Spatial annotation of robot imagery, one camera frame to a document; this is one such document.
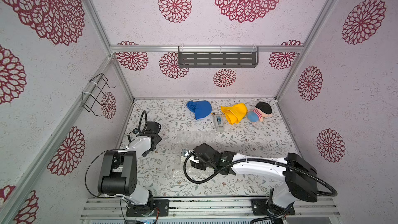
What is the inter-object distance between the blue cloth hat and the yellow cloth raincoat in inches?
4.0

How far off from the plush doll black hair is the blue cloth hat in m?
0.29

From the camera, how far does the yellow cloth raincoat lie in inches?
41.2

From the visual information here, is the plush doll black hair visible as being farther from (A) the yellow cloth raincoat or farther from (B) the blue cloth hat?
(B) the blue cloth hat

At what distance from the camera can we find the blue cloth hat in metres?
1.12

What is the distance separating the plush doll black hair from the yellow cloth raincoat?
0.04 metres

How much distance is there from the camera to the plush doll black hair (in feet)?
3.45
